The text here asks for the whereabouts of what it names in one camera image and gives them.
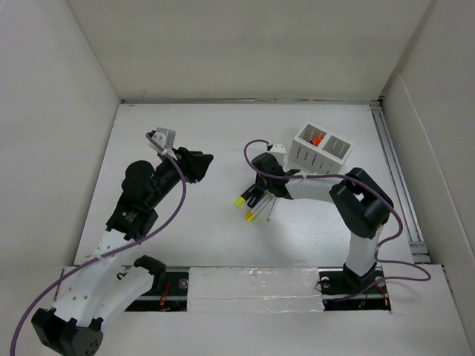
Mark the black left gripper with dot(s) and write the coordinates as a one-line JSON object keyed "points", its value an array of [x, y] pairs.
{"points": [[194, 163]]}

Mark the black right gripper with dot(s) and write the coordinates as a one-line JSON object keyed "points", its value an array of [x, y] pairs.
{"points": [[260, 182]]}

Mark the blue cap black highlighter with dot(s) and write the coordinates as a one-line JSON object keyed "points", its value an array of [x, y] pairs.
{"points": [[255, 197]]}

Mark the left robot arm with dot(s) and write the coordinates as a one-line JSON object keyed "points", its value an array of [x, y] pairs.
{"points": [[75, 323]]}

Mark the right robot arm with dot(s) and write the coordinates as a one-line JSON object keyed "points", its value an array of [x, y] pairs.
{"points": [[362, 205]]}

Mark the yellow cap white pen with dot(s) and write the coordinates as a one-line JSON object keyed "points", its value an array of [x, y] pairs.
{"points": [[250, 216], [261, 211]]}

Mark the pink cap white pen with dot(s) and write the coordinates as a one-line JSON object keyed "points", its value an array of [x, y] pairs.
{"points": [[272, 209]]}

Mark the white pen holder box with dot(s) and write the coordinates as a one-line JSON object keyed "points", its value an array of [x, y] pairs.
{"points": [[328, 158]]}

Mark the yellow cap black highlighter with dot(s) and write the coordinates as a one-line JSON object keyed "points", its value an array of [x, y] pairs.
{"points": [[245, 196]]}

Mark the orange item in holder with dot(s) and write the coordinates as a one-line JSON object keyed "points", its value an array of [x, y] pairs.
{"points": [[317, 140]]}

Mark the white foam block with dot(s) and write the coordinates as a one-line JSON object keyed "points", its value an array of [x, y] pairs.
{"points": [[254, 290]]}

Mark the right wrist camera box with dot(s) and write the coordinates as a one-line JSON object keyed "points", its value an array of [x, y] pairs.
{"points": [[278, 151]]}

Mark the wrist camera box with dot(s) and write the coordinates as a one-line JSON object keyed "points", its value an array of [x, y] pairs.
{"points": [[161, 139], [278, 151]]}

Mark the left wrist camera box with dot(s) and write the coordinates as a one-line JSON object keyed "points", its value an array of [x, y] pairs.
{"points": [[161, 139]]}

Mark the aluminium rail right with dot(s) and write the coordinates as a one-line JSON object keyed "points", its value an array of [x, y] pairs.
{"points": [[413, 232]]}

